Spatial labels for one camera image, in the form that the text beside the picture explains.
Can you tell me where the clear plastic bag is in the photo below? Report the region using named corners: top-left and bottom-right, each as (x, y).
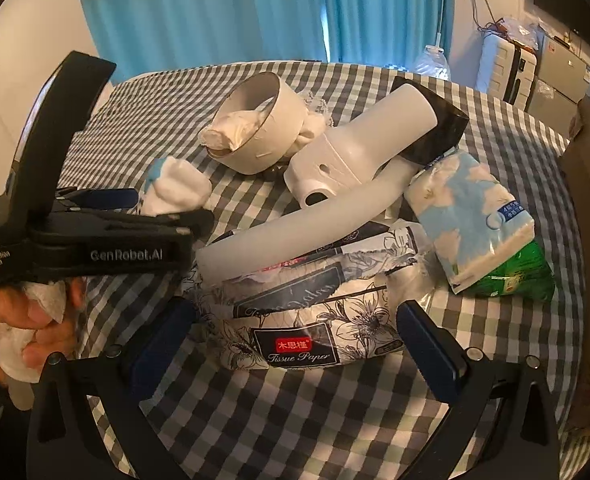
top-left (500, 15), bottom-right (546, 48)

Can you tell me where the white hair dryer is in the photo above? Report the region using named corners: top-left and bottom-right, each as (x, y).
top-left (195, 76), bottom-right (470, 288)

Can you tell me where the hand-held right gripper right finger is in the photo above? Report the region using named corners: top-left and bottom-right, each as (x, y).
top-left (395, 299), bottom-right (560, 480)

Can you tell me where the blue white tissue pack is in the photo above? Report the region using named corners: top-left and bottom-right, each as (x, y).
top-left (406, 152), bottom-right (536, 295)

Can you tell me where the blue curtain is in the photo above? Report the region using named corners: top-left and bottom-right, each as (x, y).
top-left (70, 0), bottom-right (328, 83)
top-left (320, 0), bottom-right (456, 68)

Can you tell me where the white plush toy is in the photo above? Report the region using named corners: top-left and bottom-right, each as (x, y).
top-left (139, 156), bottom-right (212, 217)

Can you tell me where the white tape roll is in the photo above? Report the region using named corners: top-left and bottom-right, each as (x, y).
top-left (206, 73), bottom-right (310, 176)

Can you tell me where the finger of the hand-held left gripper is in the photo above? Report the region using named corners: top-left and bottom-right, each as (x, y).
top-left (50, 209), bottom-right (216, 239)
top-left (55, 187), bottom-right (140, 215)

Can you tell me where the clear water jug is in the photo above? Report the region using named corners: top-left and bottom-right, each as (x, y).
top-left (415, 44), bottom-right (450, 80)

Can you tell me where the green packet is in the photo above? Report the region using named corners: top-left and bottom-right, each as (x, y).
top-left (467, 240), bottom-right (556, 302)

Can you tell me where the person's left hand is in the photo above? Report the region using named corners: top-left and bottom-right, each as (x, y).
top-left (0, 279), bottom-right (88, 386)

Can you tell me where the white suitcase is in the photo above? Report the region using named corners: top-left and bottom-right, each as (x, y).
top-left (477, 35), bottom-right (540, 106)

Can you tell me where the grey fridge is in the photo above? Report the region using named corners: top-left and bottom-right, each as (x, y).
top-left (525, 30), bottom-right (590, 121)

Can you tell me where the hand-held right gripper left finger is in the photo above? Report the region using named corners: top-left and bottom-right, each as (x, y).
top-left (25, 296), bottom-right (201, 480)

